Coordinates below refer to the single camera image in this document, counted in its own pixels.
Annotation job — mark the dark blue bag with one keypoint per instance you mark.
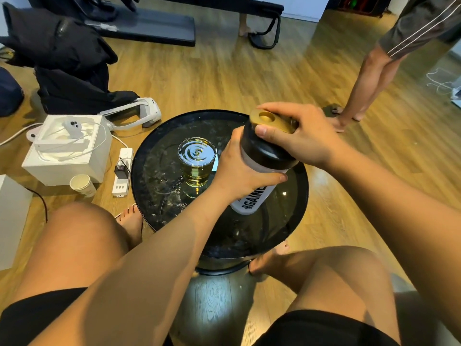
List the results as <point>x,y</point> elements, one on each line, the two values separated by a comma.
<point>9,93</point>

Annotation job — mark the person's right leg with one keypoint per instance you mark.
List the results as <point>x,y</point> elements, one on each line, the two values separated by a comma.
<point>342,281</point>

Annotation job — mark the person's right hand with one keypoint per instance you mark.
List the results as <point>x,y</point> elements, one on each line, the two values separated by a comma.
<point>313,140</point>

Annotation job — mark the white cardboard box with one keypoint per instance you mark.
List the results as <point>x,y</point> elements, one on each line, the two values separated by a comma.
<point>68,165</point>

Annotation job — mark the white shaker bottle black lid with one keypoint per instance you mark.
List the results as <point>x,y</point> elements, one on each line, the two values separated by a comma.
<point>261,154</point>

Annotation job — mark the dark shelf unit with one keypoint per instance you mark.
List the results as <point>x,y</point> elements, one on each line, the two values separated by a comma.
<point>360,5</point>

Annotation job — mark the black treadmill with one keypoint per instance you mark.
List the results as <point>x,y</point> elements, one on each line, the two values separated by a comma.
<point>147,26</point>

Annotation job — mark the person's left thumb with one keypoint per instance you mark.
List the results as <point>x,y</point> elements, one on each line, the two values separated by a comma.
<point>270,180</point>

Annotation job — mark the white paper cup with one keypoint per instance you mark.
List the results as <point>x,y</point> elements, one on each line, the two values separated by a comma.
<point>83,185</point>

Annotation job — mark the black shorts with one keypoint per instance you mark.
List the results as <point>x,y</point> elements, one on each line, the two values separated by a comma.
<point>32,317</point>

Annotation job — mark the person's left forearm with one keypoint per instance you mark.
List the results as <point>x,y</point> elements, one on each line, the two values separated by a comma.
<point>144,270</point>

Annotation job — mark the person's left leg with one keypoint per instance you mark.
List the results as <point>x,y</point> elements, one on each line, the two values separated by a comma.
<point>72,245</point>

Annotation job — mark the black bench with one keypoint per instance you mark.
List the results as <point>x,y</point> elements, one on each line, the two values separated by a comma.
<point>252,5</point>

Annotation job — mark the white power strip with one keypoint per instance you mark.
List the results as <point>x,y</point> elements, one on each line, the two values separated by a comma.
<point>120,185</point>

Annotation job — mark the white headset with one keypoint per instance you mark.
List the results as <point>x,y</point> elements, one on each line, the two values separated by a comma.
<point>146,109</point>

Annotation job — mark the person's left hand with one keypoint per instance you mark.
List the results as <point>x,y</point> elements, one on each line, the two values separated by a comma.
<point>230,172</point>

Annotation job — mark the black charger plug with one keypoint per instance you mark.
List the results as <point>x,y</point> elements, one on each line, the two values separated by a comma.
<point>121,172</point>

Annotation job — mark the white handheld controller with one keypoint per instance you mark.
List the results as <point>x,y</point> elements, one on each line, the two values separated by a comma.
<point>73,128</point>

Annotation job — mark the person's right forearm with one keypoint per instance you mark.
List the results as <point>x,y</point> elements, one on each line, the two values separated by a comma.
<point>403,226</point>

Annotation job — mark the grey striped shorts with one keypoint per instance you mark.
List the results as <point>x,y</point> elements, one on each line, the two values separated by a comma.
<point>421,21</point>

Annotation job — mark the tall white box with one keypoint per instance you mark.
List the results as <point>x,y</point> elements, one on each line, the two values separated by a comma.
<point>12,219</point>

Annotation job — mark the round black side table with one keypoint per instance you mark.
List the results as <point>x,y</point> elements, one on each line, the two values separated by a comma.
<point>162,183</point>

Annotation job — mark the glass of yellow liquid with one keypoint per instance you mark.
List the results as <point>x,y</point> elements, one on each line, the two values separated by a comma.
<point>196,158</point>

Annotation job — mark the person's right thumb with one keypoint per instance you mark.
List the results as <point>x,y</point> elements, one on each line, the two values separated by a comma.
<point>272,133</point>

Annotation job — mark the person's leg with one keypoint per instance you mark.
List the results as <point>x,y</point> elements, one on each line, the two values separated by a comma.
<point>342,281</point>
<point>72,245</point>

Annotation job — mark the black jacket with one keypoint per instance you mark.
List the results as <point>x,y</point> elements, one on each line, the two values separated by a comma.
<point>54,43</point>

